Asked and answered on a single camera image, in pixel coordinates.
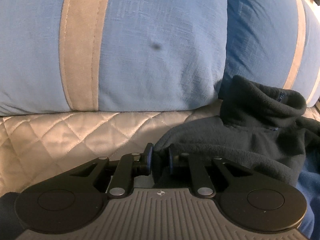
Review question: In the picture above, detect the right blue striped pillow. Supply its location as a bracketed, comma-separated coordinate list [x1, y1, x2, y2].
[219, 0, 319, 107]

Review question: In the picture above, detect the blue fleece jacket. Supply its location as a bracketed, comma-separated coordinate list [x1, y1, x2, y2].
[0, 74, 320, 240]

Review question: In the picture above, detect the quilted grey bedspread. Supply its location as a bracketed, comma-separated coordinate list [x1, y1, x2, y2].
[1, 103, 220, 194]

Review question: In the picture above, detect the blue striped pillow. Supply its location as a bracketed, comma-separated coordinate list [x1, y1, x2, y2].
[219, 0, 319, 107]
[1, 0, 227, 116]

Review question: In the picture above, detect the left blue striped pillow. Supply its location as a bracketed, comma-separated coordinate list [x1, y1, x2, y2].
[1, 0, 227, 116]

